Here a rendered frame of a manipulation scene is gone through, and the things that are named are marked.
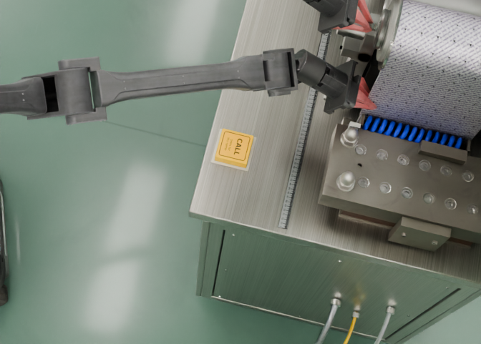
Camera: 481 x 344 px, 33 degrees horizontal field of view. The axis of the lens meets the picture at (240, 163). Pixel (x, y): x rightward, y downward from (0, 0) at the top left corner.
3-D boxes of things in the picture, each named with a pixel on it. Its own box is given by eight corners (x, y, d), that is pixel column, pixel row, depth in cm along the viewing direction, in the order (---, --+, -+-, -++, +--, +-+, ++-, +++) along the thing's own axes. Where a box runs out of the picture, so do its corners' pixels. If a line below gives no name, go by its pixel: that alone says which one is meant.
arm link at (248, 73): (70, 124, 135) (61, 59, 134) (62, 125, 140) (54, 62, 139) (298, 96, 152) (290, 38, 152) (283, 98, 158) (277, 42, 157)
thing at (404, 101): (359, 112, 170) (380, 71, 152) (469, 139, 169) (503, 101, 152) (359, 114, 169) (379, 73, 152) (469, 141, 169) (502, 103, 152)
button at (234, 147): (222, 131, 178) (222, 127, 176) (253, 139, 178) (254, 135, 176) (214, 160, 176) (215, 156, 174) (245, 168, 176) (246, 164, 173)
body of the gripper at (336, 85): (329, 116, 162) (300, 100, 159) (339, 72, 166) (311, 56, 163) (351, 108, 157) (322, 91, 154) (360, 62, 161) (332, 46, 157)
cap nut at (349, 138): (341, 129, 166) (346, 120, 162) (358, 133, 166) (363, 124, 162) (338, 145, 165) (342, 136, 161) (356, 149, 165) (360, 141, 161)
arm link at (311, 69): (296, 71, 152) (306, 44, 154) (277, 75, 159) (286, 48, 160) (324, 88, 156) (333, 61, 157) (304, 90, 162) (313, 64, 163)
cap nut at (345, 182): (338, 172, 163) (341, 164, 159) (356, 177, 163) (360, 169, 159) (334, 189, 161) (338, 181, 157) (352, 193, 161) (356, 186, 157)
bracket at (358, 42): (325, 80, 185) (351, 7, 156) (352, 87, 185) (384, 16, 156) (321, 99, 183) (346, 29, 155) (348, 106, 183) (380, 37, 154)
